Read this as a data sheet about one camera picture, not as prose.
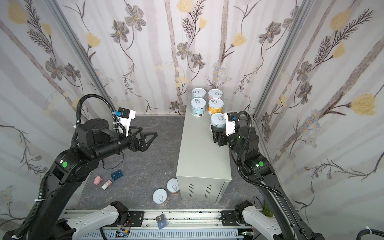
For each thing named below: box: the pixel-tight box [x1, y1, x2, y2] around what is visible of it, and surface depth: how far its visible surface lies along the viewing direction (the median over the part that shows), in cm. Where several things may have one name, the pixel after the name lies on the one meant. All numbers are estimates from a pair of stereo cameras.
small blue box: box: [110, 170, 123, 181], surface depth 89 cm
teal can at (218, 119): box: [210, 113, 227, 127], surface depth 66 cm
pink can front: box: [152, 188, 169, 207], surface depth 78 cm
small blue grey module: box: [155, 214, 168, 230], surface depth 73 cm
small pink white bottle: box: [101, 179, 113, 191], surface depth 85 cm
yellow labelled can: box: [208, 98, 224, 116], surface depth 73 cm
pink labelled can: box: [207, 88, 223, 102], surface depth 78 cm
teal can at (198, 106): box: [191, 97, 207, 117], surface depth 73 cm
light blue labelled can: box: [191, 87, 207, 99], surface depth 78 cm
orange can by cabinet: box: [166, 178, 180, 195], surface depth 81 cm
